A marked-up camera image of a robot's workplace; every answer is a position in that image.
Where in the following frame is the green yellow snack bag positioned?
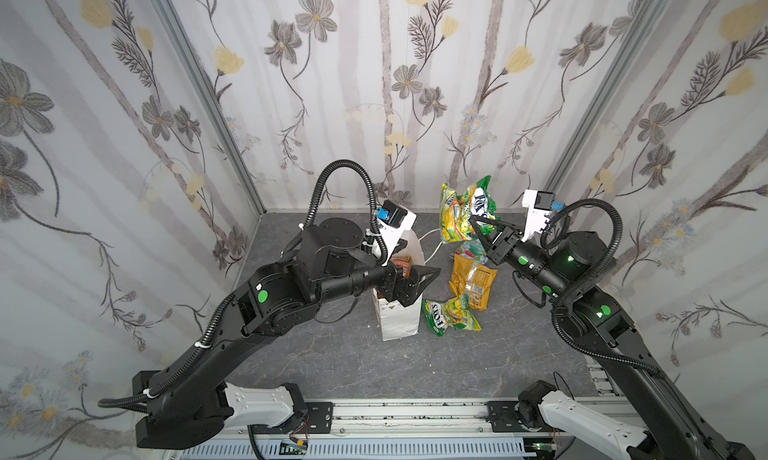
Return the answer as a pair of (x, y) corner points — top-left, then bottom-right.
(439, 175), (497, 243)
(422, 295), (482, 337)

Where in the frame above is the cartoon animal paper bag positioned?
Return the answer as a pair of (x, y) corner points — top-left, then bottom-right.
(372, 230), (425, 342)

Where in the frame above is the aluminium right corner post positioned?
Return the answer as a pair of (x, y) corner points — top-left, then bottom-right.
(544, 0), (669, 192)

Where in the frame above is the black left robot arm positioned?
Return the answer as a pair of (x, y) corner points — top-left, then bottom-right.
(98, 159), (440, 450)

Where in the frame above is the aluminium left corner post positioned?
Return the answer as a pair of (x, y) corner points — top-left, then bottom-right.
(150, 0), (267, 218)

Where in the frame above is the yellow chips snack bag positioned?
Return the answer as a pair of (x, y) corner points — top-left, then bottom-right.
(449, 255), (498, 311)

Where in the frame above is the aluminium corner post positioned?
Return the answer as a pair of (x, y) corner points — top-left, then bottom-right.
(150, 0), (267, 218)
(544, 0), (669, 192)

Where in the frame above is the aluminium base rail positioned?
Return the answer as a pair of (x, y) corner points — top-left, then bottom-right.
(161, 396), (637, 460)

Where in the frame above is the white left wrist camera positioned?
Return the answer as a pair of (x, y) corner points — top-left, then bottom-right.
(375, 200), (417, 260)

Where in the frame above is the tan paper bag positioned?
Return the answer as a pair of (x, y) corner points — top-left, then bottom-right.
(390, 256), (412, 278)

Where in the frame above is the teal candy snack bag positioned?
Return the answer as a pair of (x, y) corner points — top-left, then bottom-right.
(455, 239), (488, 265)

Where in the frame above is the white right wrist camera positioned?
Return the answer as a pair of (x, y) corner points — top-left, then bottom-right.
(521, 189), (565, 241)

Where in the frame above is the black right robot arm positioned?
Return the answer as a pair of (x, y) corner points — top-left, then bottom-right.
(470, 194), (756, 459)

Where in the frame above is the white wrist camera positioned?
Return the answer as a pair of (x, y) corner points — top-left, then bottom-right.
(521, 189), (565, 241)
(375, 200), (417, 260)

